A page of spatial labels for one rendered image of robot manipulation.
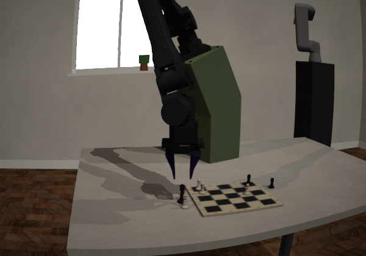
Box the white pawn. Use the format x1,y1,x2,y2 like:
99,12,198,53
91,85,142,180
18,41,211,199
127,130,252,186
195,179,201,190
199,183,206,194
243,183,250,195

